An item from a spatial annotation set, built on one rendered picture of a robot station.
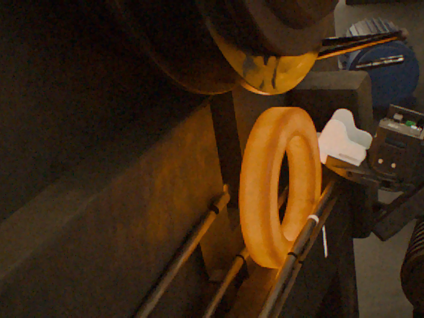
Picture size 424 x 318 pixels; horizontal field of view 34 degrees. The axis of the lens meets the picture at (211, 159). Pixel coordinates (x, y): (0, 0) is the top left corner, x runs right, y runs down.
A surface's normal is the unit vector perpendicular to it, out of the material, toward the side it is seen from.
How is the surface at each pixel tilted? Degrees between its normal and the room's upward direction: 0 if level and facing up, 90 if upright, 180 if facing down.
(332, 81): 0
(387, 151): 90
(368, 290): 0
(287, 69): 90
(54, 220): 0
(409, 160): 90
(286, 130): 90
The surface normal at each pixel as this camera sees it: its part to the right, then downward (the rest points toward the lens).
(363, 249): -0.15, -0.90
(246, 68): 0.90, 0.04
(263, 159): -0.40, -0.36
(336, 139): -0.45, 0.41
